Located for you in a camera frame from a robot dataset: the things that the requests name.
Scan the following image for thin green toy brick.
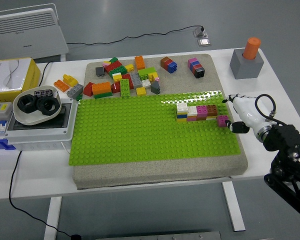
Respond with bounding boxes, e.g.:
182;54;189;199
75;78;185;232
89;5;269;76
93;91;114;99

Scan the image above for yellow and white carton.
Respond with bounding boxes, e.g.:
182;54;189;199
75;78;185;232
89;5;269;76
0;57;42;104

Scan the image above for grey electrical junction box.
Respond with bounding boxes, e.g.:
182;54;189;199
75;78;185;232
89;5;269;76
4;97;79;152

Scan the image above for grey cube block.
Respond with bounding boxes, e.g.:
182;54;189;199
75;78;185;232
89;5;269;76
229;47;265;80

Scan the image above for large red toy brick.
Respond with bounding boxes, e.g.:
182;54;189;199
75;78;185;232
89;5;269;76
104;60;124;74

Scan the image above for grey circuit breaker unit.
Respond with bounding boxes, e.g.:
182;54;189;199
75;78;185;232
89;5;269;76
0;101;14;136

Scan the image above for dark grey sloped brick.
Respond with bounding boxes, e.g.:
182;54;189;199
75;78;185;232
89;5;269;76
150;81;162;95

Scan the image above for lime green toy brick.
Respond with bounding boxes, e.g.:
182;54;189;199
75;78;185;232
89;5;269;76
137;67;156;81

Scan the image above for black square toy brick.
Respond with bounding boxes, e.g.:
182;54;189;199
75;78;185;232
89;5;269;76
193;66;206;79

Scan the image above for magenta square toy brick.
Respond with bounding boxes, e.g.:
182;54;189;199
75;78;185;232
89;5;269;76
187;57;200;69
216;114;230;128
196;104;208;117

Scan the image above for red sloped toy brick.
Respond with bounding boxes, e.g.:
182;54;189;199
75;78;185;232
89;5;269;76
82;81;96;97

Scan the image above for white table leg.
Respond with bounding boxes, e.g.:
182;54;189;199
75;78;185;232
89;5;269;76
221;181;247;232
43;196;63;240

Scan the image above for closed metal floor socket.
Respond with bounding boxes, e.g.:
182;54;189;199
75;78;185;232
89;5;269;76
197;37;213;48

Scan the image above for green studded baseplate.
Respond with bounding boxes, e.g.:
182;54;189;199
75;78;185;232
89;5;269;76
68;90;242;167

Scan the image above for long green toy brick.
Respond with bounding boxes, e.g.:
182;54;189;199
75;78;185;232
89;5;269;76
119;78;132;98
108;66;128;79

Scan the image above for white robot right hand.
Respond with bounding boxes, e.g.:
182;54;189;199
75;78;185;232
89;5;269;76
221;93;272;135

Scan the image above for black power cable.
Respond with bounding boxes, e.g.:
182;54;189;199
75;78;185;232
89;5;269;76
8;61;82;240

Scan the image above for grey-brown foam mat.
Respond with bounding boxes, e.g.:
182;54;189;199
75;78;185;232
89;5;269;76
72;53;249;190

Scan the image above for black terminal block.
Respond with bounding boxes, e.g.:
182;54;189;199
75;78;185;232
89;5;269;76
33;87;55;99

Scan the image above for white plastic bowl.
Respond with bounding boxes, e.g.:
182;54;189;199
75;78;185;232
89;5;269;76
12;85;63;126

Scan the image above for brown square toy brick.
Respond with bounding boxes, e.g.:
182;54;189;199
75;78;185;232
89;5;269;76
206;104;219;117
160;56;172;68

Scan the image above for large black hex nut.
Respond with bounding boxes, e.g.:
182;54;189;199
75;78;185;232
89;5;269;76
16;94;39;115
36;96;60;116

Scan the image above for open metal floor socket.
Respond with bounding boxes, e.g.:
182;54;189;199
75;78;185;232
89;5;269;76
192;26;210;39

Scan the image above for black floor cable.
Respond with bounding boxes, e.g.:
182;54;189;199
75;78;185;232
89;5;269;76
66;24;206;47

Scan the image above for white panel heater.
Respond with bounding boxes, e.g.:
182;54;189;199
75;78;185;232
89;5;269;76
0;2;70;62

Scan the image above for thin white wire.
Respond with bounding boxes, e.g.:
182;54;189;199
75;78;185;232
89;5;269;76
60;141;72;155

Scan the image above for orange cylinder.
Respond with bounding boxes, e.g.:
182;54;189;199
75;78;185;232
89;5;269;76
242;37;262;61

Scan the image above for yellow sloped toy brick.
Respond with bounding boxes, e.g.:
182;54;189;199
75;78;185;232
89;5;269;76
62;74;79;88

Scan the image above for light grey toy brick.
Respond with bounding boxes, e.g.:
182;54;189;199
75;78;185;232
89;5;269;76
66;84;85;99
129;71;143;89

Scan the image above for wide orange toy brick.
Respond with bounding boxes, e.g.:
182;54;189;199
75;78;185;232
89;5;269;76
91;81;112;96

